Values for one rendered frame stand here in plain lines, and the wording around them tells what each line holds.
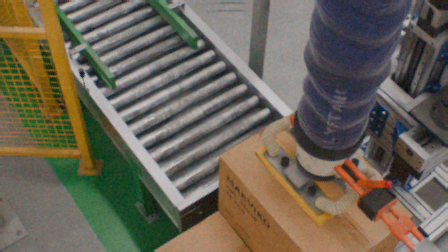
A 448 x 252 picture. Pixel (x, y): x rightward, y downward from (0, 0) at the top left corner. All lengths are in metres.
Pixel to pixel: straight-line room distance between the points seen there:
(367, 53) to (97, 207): 2.06
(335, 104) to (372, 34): 0.29
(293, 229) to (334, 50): 0.79
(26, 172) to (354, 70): 2.28
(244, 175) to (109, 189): 1.25
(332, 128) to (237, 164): 0.56
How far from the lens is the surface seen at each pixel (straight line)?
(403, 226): 1.91
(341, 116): 1.73
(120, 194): 3.30
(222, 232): 2.55
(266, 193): 2.18
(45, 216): 3.31
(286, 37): 4.01
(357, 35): 1.48
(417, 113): 2.38
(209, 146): 2.77
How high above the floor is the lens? 2.81
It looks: 53 degrees down
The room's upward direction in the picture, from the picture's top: 7 degrees clockwise
